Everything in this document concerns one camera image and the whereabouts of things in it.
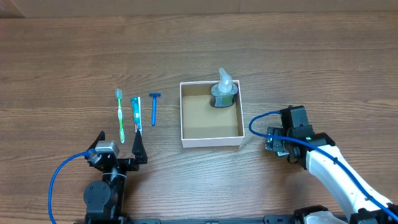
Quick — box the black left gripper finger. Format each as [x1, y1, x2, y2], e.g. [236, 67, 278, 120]
[88, 131, 106, 151]
[132, 129, 148, 164]

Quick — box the white cardboard box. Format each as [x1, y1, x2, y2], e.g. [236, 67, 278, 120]
[180, 81, 245, 148]

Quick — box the clear soap pump bottle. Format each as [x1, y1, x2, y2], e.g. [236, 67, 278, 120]
[210, 68, 238, 108]

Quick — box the green white soap packet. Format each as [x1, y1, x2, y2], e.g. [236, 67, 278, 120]
[274, 151, 289, 158]

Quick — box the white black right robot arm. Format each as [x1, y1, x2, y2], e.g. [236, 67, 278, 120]
[263, 106, 397, 223]

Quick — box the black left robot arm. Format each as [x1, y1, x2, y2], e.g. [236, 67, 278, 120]
[83, 130, 148, 223]

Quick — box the green toothpaste tube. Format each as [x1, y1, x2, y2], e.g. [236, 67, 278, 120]
[131, 96, 142, 134]

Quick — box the green white toothbrush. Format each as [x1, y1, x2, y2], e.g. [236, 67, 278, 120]
[115, 88, 125, 144]

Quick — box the blue disposable razor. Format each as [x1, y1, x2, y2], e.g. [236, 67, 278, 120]
[149, 93, 162, 126]

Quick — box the blue left cable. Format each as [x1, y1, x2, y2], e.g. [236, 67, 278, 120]
[47, 150, 94, 224]

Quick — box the blue cable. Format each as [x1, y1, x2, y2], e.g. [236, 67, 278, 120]
[248, 110, 398, 223]
[47, 150, 94, 224]

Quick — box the blue right cable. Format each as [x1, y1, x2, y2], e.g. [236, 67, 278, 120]
[248, 110, 398, 223]

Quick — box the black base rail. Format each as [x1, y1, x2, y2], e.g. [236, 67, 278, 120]
[79, 215, 301, 224]

